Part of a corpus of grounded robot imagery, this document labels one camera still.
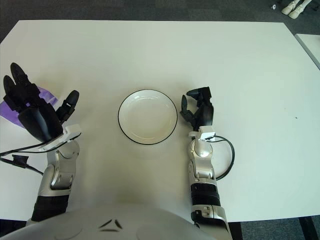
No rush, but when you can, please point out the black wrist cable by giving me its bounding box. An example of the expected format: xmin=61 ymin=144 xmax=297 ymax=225
xmin=207 ymin=135 xmax=236 ymax=181
xmin=0 ymin=134 xmax=82 ymax=176

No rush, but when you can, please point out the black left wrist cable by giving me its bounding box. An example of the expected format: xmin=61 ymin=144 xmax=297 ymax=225
xmin=0 ymin=134 xmax=82 ymax=176

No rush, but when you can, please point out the white plate with black rim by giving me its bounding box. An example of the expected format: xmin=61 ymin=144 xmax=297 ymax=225
xmin=117 ymin=88 xmax=179 ymax=145

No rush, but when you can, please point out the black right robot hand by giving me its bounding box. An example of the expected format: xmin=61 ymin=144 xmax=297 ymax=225
xmin=180 ymin=86 xmax=215 ymax=131

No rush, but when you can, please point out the grey robot torso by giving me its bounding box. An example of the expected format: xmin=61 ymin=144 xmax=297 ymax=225
xmin=0 ymin=201 xmax=203 ymax=240

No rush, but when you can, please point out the white side table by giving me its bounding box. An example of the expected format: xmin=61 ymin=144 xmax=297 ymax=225
xmin=294 ymin=33 xmax=320 ymax=71

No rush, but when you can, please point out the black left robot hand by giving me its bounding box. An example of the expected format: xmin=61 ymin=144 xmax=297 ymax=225
xmin=1 ymin=62 xmax=81 ymax=144

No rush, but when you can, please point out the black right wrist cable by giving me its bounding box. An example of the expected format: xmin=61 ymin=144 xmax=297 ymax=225
xmin=207 ymin=135 xmax=236 ymax=181

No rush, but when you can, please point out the black table leg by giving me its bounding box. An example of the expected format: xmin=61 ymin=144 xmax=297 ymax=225
xmin=228 ymin=221 xmax=243 ymax=240
xmin=298 ymin=217 xmax=315 ymax=240

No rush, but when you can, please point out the white robot foot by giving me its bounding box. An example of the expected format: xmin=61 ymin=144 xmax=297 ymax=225
xmin=281 ymin=0 xmax=298 ymax=15
xmin=288 ymin=0 xmax=312 ymax=19

